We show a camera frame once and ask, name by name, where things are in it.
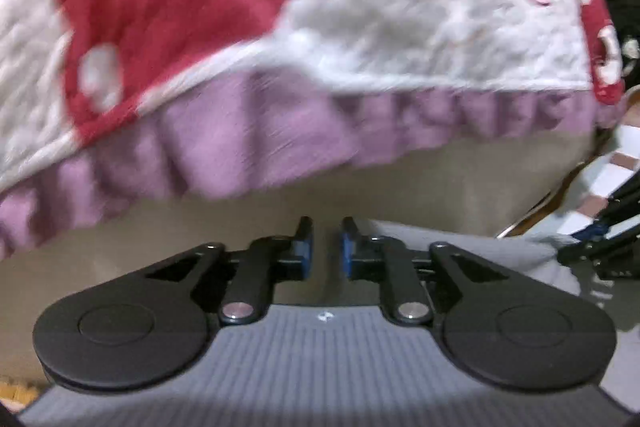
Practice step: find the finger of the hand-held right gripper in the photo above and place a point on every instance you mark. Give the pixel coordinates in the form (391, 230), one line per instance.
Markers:
(615, 237)

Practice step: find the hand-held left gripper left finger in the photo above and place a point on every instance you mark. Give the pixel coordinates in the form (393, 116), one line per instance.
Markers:
(306, 252)

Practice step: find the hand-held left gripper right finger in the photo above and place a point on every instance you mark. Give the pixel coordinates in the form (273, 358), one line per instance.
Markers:
(347, 252)

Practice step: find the light grey shirt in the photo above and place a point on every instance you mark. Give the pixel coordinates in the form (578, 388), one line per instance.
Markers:
(520, 257)

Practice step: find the checkered rug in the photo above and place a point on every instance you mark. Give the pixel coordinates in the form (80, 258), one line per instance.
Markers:
(615, 177)

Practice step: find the beige bed base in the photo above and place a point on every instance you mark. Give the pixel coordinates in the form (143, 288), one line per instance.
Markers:
(450, 187)

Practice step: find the quilted bedspread with purple ruffle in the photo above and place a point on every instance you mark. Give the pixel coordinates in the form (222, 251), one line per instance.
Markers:
(400, 7)

